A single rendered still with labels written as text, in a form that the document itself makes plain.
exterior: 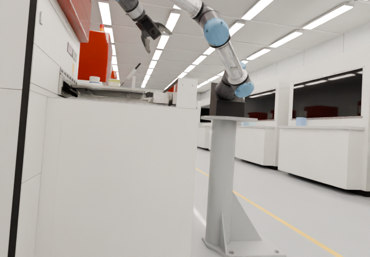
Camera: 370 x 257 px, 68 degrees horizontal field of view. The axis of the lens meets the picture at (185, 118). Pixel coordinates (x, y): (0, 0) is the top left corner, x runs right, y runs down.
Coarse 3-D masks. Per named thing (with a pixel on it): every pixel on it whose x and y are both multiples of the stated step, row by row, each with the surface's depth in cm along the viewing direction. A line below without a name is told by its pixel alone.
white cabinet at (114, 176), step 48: (48, 144) 109; (96, 144) 113; (144, 144) 117; (192, 144) 121; (48, 192) 109; (96, 192) 112; (144, 192) 116; (192, 192) 121; (48, 240) 108; (96, 240) 112; (144, 240) 116
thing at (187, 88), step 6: (180, 78) 127; (180, 84) 127; (186, 84) 128; (192, 84) 128; (180, 90) 127; (186, 90) 128; (192, 90) 128; (180, 96) 127; (186, 96) 128; (192, 96) 128; (180, 102) 127; (186, 102) 127; (192, 102) 128
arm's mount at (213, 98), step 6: (216, 84) 188; (210, 96) 188; (216, 96) 178; (210, 102) 187; (216, 102) 175; (222, 102) 176; (228, 102) 177; (234, 102) 178; (240, 102) 179; (210, 108) 186; (216, 108) 175; (222, 108) 176; (228, 108) 177; (234, 108) 178; (240, 108) 179; (210, 114) 185; (216, 114) 175; (222, 114) 176; (228, 114) 177; (234, 114) 178; (240, 114) 179
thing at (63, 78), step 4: (60, 76) 126; (64, 76) 131; (60, 80) 126; (64, 80) 132; (68, 80) 140; (60, 84) 126; (68, 84) 142; (72, 84) 150; (60, 88) 126; (72, 88) 157; (60, 92) 126; (64, 92) 133; (64, 96) 135; (68, 96) 143; (72, 96) 153; (76, 96) 168
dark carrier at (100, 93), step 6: (78, 90) 146; (84, 90) 144; (90, 90) 143; (96, 90) 141; (102, 90) 139; (108, 96) 168; (114, 96) 166; (120, 96) 164; (126, 96) 161; (132, 96) 159; (138, 96) 157
